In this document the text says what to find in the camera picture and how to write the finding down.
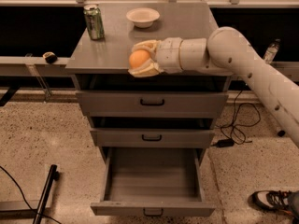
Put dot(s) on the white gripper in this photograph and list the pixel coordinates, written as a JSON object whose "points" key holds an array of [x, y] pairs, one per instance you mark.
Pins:
{"points": [[168, 54]]}

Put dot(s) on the orange fruit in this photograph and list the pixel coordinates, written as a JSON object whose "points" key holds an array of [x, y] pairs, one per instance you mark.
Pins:
{"points": [[138, 57]]}

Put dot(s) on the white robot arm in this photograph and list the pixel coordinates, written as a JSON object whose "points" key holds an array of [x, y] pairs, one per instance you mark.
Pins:
{"points": [[226, 52]]}

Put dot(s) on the grey drawer cabinet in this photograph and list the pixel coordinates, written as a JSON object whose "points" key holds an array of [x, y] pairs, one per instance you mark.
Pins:
{"points": [[102, 65]]}

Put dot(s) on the grey top drawer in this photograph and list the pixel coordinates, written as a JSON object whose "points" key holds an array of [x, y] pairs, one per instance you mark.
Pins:
{"points": [[152, 104]]}

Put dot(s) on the grey drawer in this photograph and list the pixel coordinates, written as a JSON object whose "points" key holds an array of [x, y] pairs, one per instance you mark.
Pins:
{"points": [[152, 104], [153, 182], [108, 137]]}

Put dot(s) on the grey middle drawer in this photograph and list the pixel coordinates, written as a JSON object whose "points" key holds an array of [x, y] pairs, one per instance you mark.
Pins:
{"points": [[108, 137]]}

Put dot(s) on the grey bottom drawer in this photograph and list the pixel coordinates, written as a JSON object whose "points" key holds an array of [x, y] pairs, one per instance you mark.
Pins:
{"points": [[153, 182]]}

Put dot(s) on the white paper bowl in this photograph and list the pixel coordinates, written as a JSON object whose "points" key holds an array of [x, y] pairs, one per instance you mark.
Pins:
{"points": [[143, 17]]}

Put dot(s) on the green soda can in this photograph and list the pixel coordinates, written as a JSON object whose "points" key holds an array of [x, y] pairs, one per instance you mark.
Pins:
{"points": [[93, 18]]}

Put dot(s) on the small black round object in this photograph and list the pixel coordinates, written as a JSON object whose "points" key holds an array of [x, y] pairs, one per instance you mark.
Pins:
{"points": [[50, 57]]}

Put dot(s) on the clear plastic bottle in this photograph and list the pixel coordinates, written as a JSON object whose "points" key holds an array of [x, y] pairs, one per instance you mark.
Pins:
{"points": [[271, 51]]}

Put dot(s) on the black stand leg left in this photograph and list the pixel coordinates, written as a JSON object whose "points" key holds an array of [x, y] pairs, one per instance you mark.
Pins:
{"points": [[53, 175]]}

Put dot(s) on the black and white sneaker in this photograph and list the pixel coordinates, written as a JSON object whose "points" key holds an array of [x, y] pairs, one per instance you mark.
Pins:
{"points": [[276, 200]]}

